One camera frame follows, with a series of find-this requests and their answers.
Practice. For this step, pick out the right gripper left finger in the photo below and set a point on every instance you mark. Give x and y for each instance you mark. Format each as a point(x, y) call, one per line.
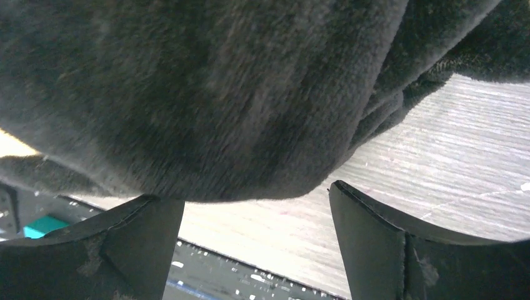
point(123, 253)

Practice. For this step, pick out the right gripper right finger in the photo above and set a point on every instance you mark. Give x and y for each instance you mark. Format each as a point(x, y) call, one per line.
point(389, 254)

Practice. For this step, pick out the black floral pillowcase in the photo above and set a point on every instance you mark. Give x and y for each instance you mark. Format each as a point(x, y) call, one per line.
point(217, 101)

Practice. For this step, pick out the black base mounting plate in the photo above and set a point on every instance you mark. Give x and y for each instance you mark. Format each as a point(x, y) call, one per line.
point(195, 272)

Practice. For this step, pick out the teal block on base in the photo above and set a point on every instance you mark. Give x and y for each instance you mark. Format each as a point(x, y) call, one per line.
point(42, 226)

